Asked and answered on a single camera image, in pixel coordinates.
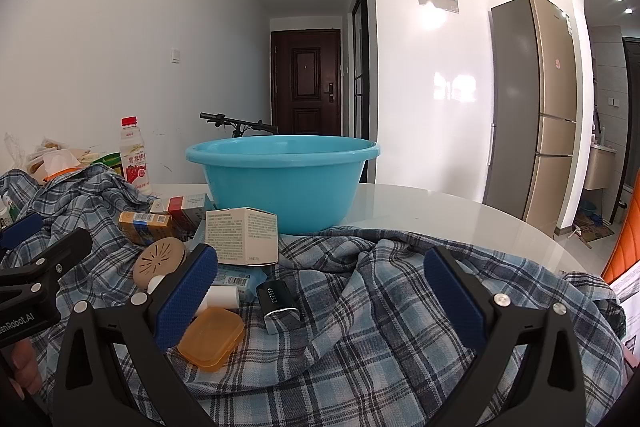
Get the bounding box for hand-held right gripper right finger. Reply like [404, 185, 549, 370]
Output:
[424, 247, 588, 427]

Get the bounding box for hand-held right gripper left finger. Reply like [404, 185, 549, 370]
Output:
[52, 243, 236, 427]

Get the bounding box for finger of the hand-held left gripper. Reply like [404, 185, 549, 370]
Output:
[0, 228, 93, 308]
[0, 213, 45, 253]

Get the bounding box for white plastic bottle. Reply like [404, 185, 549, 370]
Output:
[146, 274, 240, 310]

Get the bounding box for beige round perforated disc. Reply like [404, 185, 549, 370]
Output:
[132, 238, 188, 294]

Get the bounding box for orange soap box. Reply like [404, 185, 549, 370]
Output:
[177, 307, 246, 373]

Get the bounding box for blue tissue packet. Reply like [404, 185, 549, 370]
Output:
[190, 219, 273, 303]

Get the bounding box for yellow orange carton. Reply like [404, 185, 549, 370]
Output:
[118, 211, 173, 245]

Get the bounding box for white printed carton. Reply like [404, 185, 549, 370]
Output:
[205, 207, 279, 268]

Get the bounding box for black cosmetic box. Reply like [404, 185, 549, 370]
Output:
[256, 279, 301, 335]

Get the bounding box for blue plastic basin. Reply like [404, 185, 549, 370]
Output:
[185, 136, 381, 235]

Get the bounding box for person's left hand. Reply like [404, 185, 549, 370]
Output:
[0, 339, 43, 400]

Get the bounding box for white plastic bag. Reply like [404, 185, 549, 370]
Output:
[4, 132, 83, 182]

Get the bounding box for blue plaid shirt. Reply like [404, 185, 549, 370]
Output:
[0, 167, 626, 427]

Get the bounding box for red and white carton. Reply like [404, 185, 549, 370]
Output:
[150, 193, 208, 230]

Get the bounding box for green yellow cup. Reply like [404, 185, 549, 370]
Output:
[92, 152, 126, 180]

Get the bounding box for milk drink bottle red cap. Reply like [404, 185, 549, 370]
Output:
[119, 116, 153, 195]

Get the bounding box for brown doormat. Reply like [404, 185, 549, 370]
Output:
[572, 219, 616, 244]

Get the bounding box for orange chair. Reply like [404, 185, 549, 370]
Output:
[601, 194, 640, 288]

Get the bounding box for black folding electric bike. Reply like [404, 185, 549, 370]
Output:
[200, 112, 278, 138]

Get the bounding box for beige vanity cabinet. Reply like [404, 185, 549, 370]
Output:
[585, 142, 621, 192]

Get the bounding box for gold grey refrigerator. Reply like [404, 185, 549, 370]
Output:
[482, 0, 578, 235]

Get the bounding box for dark brown entrance door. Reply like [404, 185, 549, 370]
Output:
[270, 29, 342, 140]

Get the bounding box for black framed glass door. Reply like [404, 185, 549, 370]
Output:
[351, 0, 371, 140]

